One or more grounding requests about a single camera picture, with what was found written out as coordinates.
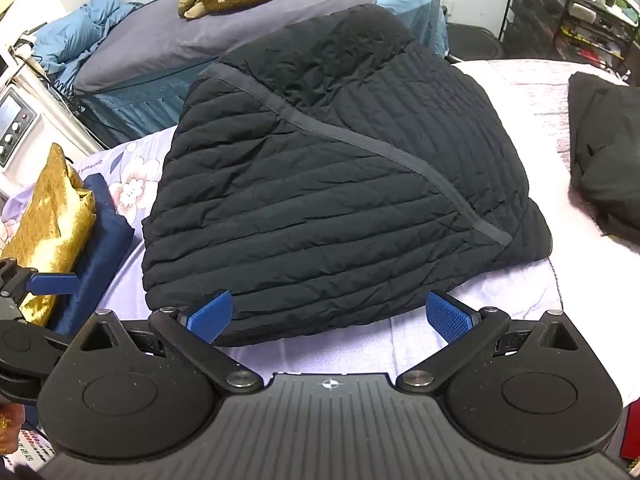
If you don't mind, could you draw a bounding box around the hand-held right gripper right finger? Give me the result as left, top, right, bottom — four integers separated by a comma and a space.
397, 291, 581, 393

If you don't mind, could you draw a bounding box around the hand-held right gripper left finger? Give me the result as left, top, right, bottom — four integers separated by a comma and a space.
75, 290, 263, 392

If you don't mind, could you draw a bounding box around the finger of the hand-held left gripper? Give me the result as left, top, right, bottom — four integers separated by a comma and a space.
0, 258, 78, 306

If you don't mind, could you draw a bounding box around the black quilted jacket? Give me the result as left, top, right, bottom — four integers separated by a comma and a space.
141, 4, 553, 348

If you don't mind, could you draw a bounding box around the gold shiny cloth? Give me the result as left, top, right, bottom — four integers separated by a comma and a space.
0, 142, 97, 328

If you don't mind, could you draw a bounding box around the navy blue cloth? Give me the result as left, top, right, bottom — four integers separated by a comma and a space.
50, 172, 136, 336

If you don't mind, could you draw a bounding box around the white appliance with knobs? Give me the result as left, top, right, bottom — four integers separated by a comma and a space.
0, 35, 101, 171

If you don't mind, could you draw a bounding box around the bed with blue skirt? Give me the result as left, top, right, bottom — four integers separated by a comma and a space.
37, 0, 448, 148

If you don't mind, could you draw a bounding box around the black garment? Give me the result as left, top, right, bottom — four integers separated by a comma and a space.
569, 72, 640, 248

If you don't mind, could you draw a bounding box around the blue duvet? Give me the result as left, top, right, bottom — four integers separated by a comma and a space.
32, 0, 146, 93

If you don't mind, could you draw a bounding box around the black round stool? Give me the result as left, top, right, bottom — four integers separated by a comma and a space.
445, 22, 501, 63

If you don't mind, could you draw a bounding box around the grey purple blanket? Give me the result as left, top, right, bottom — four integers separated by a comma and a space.
74, 0, 378, 95

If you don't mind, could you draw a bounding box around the black metal rack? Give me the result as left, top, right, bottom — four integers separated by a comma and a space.
500, 0, 640, 86

